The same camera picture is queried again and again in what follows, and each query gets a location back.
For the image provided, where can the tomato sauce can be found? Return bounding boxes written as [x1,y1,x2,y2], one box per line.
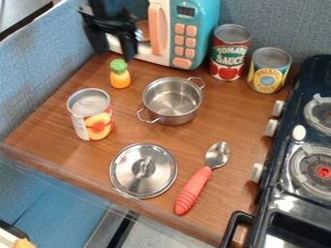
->
[208,23,253,82]

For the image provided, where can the silver lid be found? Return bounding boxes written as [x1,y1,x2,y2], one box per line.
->
[108,142,180,201]

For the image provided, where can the pineapple can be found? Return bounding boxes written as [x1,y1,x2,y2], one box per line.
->
[245,46,294,95]

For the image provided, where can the silver pot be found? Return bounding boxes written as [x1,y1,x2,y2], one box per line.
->
[135,76,207,127]

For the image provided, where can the toy stove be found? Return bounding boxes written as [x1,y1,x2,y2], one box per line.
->
[218,53,331,248]

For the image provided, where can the orange toy bottle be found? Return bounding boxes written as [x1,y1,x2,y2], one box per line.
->
[108,58,133,90]

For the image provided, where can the red-handled silver spoon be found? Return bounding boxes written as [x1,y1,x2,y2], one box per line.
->
[173,140,232,216]

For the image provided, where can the toy microwave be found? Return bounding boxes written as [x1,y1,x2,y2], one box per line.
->
[103,0,222,71]

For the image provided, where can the peach can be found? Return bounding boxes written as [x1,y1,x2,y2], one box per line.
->
[66,87,117,142]

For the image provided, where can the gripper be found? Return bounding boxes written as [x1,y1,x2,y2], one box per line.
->
[77,10,140,63]

